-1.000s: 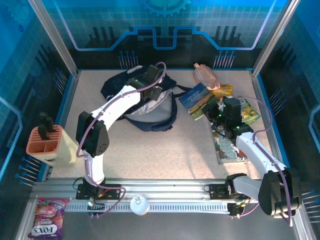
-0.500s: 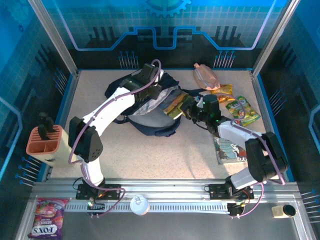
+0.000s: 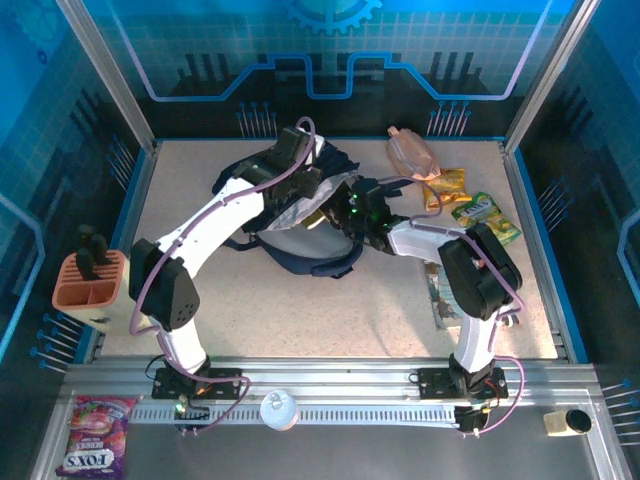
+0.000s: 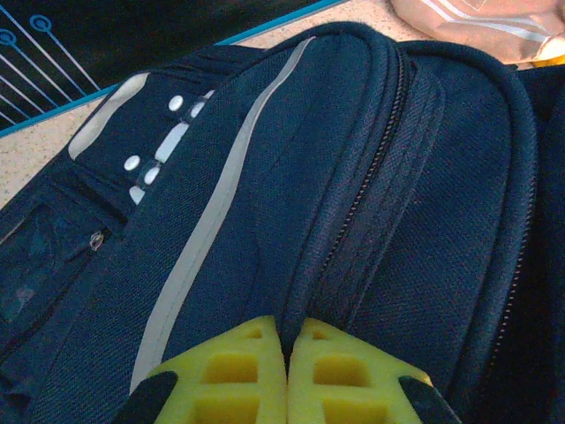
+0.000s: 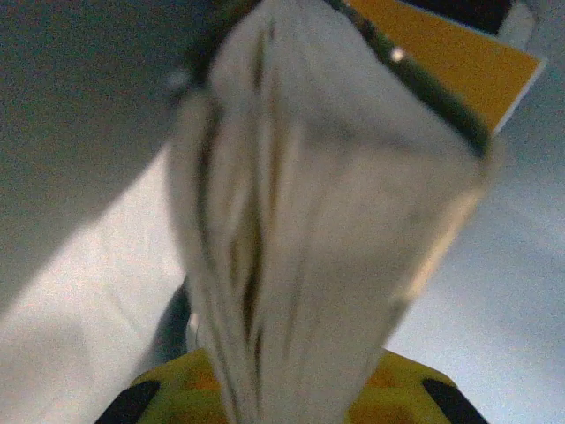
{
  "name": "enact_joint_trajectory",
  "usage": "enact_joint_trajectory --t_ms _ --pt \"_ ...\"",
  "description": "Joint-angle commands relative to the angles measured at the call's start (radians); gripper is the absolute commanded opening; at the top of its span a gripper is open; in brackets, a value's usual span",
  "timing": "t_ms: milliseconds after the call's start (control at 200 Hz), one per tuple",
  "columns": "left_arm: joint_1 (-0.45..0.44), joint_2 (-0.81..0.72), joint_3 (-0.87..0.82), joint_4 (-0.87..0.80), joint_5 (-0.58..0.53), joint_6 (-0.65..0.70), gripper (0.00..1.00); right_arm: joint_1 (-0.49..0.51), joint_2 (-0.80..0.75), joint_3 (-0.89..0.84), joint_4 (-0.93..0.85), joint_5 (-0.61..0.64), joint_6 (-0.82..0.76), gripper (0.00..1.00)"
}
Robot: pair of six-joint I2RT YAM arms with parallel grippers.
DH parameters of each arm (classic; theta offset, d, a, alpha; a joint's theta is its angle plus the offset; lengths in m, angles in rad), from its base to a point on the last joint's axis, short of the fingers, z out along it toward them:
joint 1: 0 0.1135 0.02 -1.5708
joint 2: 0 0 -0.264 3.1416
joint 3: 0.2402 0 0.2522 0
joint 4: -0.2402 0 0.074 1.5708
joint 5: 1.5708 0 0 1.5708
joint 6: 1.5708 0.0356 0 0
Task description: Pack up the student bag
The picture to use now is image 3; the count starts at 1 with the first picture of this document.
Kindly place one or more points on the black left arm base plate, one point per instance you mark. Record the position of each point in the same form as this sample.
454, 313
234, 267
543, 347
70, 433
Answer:
225, 375

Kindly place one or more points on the yellow chips bag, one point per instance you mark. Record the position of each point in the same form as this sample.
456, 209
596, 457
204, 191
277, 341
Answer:
445, 187

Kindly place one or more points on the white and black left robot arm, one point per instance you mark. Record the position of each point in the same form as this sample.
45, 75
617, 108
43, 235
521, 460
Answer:
220, 220

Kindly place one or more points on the green Fox's candy bag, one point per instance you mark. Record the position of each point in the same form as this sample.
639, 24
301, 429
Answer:
487, 217

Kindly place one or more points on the small white plastic hook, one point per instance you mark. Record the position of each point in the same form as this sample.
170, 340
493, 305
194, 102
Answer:
510, 320

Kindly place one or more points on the orange and cream knife block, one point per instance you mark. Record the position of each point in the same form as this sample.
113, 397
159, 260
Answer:
100, 300

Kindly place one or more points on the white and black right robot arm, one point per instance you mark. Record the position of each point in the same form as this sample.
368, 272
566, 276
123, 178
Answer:
415, 240

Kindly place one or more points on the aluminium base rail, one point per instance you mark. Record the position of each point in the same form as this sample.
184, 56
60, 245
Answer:
325, 377

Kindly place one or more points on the translucent pink pencil pouch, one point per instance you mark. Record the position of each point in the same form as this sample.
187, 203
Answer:
410, 155

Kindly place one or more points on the aluminium frame post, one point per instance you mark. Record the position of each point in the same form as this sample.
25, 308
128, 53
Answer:
550, 75
111, 75

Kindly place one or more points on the beige sponge block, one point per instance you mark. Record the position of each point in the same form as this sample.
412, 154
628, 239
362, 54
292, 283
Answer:
555, 424

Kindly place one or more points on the purple Fox's berries candy bag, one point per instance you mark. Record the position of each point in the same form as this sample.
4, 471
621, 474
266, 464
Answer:
97, 437

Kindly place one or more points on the small black electronics board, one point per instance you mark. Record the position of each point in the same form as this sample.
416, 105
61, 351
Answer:
467, 420
192, 414

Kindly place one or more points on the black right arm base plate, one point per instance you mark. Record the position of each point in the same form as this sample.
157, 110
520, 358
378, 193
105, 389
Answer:
435, 382

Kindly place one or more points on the navy blue backpack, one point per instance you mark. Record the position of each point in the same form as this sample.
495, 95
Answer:
300, 245

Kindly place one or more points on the black round cap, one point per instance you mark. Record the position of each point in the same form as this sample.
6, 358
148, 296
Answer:
578, 420

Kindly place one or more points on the white round lid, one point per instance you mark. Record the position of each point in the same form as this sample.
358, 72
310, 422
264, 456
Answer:
279, 410

